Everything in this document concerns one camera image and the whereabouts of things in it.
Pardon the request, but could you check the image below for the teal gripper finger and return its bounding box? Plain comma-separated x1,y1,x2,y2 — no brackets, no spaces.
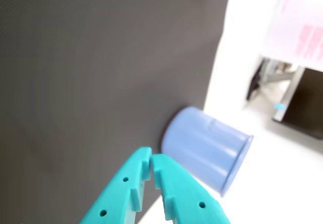
150,153,231,224
78,146,153,224

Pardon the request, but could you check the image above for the lavender blue ceramic pot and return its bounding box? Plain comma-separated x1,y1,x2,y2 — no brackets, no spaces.
160,106,254,198

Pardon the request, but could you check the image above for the dark grey textured mat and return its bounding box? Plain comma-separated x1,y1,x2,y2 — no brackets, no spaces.
0,0,233,224

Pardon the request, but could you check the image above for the white sheet with pink print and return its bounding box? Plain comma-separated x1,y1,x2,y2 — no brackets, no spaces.
262,0,323,70

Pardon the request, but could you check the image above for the dark cabinet with metal frame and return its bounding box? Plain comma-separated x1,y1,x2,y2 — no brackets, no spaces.
271,66,323,140

